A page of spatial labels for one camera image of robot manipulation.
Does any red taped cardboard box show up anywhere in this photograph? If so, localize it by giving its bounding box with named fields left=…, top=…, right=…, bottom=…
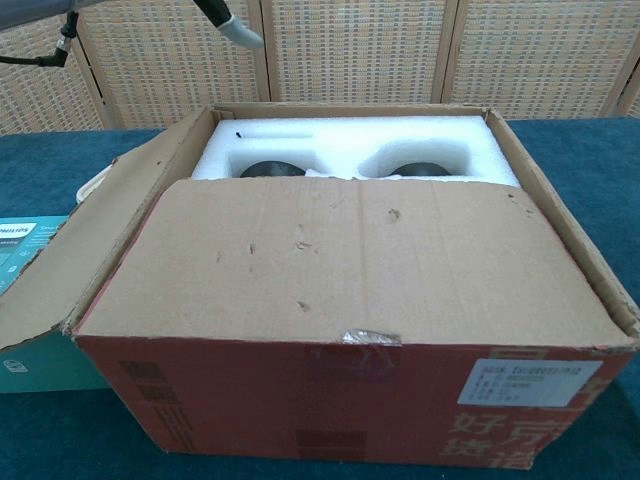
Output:
left=0, top=102, right=640, bottom=474

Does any beige lidded lunch container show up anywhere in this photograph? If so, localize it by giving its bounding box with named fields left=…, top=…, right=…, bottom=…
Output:
left=74, top=164, right=109, bottom=204

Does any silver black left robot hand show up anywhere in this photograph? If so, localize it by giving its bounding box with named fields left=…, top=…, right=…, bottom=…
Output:
left=192, top=0, right=264, bottom=50

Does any black ceramic pitcher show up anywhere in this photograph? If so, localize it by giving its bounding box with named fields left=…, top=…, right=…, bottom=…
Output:
left=238, top=160, right=307, bottom=179

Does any woven wooden folding screen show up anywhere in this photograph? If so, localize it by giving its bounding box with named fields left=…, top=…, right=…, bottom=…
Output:
left=0, top=0, right=640, bottom=136

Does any teal Philips product box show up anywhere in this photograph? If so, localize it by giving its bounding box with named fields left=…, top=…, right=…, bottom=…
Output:
left=0, top=214, right=114, bottom=394

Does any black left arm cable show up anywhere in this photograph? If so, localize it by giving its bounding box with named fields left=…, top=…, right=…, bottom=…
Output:
left=0, top=9, right=81, bottom=69

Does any black ceramic teapot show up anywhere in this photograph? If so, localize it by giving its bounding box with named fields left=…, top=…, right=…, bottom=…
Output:
left=393, top=160, right=454, bottom=179

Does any white foam insert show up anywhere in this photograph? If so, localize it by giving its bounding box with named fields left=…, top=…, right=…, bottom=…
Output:
left=191, top=117, right=519, bottom=189

